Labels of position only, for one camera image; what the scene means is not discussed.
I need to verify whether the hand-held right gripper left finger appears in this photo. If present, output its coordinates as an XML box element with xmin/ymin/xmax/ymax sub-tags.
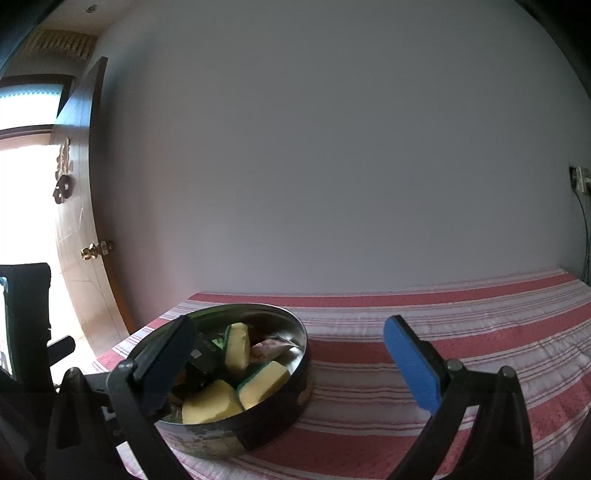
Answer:
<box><xmin>45</xmin><ymin>315</ymin><xmax>198</xmax><ymax>480</ymax></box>

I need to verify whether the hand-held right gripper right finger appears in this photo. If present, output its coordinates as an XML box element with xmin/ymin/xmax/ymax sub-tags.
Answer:
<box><xmin>383</xmin><ymin>315</ymin><xmax>535</xmax><ymax>480</ymax></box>

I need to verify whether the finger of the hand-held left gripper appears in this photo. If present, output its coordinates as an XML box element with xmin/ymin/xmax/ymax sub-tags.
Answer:
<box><xmin>47</xmin><ymin>336</ymin><xmax>76</xmax><ymax>365</ymax></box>

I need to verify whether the ceiling air vent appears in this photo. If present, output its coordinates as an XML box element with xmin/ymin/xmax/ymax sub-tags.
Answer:
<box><xmin>21</xmin><ymin>28</ymin><xmax>97</xmax><ymax>61</ymax></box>

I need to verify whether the green and yellow sponge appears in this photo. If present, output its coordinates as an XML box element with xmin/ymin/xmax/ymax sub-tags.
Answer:
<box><xmin>236</xmin><ymin>361</ymin><xmax>291</xmax><ymax>411</ymax></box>
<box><xmin>181</xmin><ymin>379</ymin><xmax>245</xmax><ymax>425</ymax></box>
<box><xmin>225</xmin><ymin>322</ymin><xmax>251</xmax><ymax>377</ymax></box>

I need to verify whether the dark door ornament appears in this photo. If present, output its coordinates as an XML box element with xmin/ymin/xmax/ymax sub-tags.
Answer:
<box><xmin>52</xmin><ymin>137</ymin><xmax>77</xmax><ymax>205</ymax></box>

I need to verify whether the round metal tin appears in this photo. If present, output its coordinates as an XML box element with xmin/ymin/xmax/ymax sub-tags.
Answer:
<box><xmin>127</xmin><ymin>302</ymin><xmax>309</xmax><ymax>459</ymax></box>

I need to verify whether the transom window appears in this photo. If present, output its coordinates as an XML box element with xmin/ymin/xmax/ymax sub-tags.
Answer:
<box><xmin>0</xmin><ymin>74</ymin><xmax>77</xmax><ymax>134</ymax></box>

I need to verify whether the black cardboard box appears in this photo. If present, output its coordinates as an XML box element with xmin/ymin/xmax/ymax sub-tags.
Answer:
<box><xmin>187</xmin><ymin>335</ymin><xmax>229</xmax><ymax>384</ymax></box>

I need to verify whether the wall socket with plugs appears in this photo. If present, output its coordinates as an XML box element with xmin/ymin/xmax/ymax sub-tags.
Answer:
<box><xmin>569</xmin><ymin>165</ymin><xmax>591</xmax><ymax>195</ymax></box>

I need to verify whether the brass door knob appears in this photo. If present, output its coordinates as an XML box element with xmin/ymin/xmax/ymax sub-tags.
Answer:
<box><xmin>81</xmin><ymin>239</ymin><xmax>116</xmax><ymax>261</ymax></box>

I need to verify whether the red striped tablecloth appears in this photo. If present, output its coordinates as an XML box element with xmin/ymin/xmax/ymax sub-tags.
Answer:
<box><xmin>90</xmin><ymin>267</ymin><xmax>591</xmax><ymax>480</ymax></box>

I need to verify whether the brown wooden door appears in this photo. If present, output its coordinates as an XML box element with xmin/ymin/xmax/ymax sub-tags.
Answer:
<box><xmin>50</xmin><ymin>56</ymin><xmax>134</xmax><ymax>358</ymax></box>

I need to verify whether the dark cable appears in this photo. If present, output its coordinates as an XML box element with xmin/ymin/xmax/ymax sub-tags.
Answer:
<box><xmin>573</xmin><ymin>191</ymin><xmax>591</xmax><ymax>282</ymax></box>

